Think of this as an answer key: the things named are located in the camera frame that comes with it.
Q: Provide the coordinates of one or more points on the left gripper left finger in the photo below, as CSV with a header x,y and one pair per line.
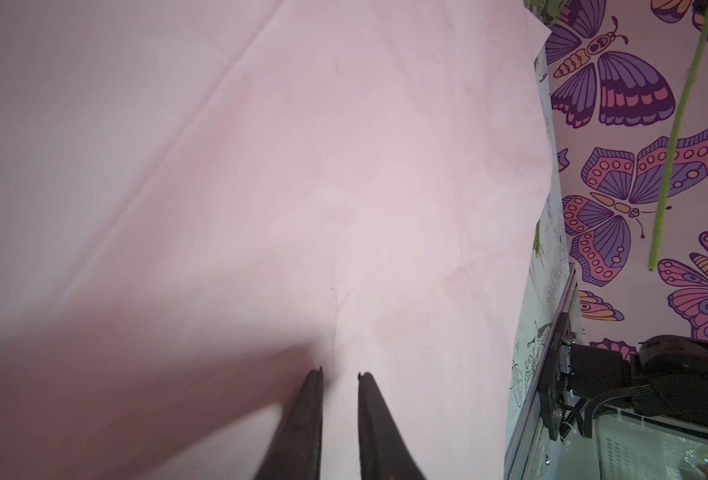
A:
x,y
297,450

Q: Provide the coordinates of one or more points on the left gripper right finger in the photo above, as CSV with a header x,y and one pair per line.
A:
x,y
382,450

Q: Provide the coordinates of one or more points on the pink purple wrapping paper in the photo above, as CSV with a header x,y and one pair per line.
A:
x,y
202,201

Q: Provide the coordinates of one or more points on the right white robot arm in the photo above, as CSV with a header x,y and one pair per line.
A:
x,y
666,377

